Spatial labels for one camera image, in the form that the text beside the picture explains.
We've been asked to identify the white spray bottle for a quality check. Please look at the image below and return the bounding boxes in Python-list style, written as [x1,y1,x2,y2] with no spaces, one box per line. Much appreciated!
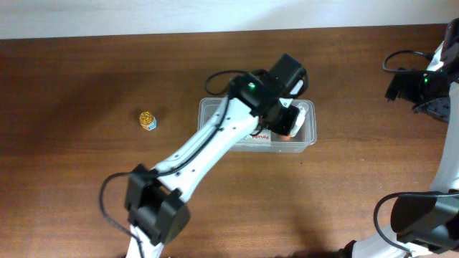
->
[290,105,309,138]

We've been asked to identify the white medicine box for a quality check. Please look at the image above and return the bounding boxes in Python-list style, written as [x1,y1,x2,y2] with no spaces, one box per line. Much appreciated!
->
[235,130,272,148]

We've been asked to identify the small gold-lid balm jar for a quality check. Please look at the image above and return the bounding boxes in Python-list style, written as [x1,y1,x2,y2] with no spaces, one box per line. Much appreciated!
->
[139,111,157,131]

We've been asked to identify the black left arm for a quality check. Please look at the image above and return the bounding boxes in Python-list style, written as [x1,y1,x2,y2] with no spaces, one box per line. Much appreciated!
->
[125,54,308,257]

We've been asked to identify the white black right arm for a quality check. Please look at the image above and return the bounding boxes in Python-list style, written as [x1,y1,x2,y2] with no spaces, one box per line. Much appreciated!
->
[335,19,458,258]

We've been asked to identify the clear plastic container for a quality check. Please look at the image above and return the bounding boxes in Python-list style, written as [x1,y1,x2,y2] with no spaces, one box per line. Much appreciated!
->
[197,97,318,154]

